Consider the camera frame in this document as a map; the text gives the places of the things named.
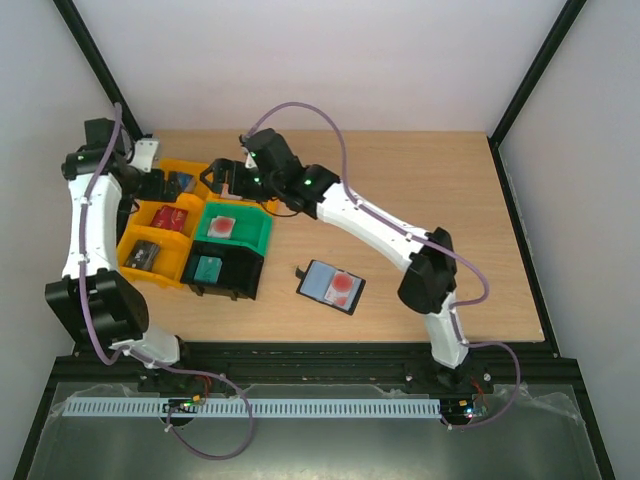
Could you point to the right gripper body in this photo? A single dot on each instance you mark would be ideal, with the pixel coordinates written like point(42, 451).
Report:
point(231, 178)

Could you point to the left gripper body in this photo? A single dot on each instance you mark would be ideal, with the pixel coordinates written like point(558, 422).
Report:
point(155, 192)

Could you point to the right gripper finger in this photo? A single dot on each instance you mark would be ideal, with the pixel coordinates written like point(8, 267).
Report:
point(223, 170)
point(210, 177)

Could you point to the black leather card holder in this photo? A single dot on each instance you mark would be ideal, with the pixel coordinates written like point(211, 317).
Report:
point(314, 280)

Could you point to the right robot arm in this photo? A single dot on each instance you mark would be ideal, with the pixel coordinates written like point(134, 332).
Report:
point(271, 170)

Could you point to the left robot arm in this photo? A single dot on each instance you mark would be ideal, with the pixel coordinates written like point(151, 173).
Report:
point(93, 301)

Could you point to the blue VIP card stack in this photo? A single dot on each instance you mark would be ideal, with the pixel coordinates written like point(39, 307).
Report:
point(187, 182)

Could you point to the red VIP card stack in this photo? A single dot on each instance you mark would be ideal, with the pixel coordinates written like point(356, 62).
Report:
point(169, 218)

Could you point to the red circle card stack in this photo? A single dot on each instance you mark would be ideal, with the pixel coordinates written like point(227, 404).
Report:
point(221, 227)

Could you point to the black card stack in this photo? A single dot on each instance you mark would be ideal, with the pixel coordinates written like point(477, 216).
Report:
point(142, 255)

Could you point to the teal card stack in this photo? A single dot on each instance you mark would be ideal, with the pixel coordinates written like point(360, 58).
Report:
point(207, 270)

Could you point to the yellow bin far right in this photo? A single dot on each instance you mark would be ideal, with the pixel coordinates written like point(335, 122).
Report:
point(225, 196)

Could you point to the yellow bin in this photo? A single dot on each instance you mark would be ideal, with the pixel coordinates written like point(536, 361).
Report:
point(225, 196)
point(190, 167)
point(157, 240)

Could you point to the yellow bin far left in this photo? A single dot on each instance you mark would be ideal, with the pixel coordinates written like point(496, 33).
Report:
point(190, 167)

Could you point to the green bin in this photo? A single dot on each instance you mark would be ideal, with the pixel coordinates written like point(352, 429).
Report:
point(252, 226)

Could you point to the yellow bin near left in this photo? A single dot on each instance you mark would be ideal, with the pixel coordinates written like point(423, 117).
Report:
point(157, 240)

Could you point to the black bin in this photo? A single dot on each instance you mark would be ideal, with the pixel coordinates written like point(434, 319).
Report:
point(240, 274)

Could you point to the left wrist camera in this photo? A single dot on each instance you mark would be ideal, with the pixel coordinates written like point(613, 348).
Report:
point(145, 152)

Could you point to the left black frame post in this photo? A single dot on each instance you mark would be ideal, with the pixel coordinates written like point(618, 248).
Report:
point(94, 58)

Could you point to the black frame post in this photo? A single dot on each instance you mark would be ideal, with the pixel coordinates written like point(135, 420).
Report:
point(545, 54)
point(94, 58)

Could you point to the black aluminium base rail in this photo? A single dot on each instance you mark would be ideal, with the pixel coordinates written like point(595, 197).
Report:
point(406, 366)

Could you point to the white slotted cable duct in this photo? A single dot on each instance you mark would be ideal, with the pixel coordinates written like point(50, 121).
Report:
point(258, 408)

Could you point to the right black frame post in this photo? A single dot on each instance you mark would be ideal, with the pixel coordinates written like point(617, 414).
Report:
point(545, 54)

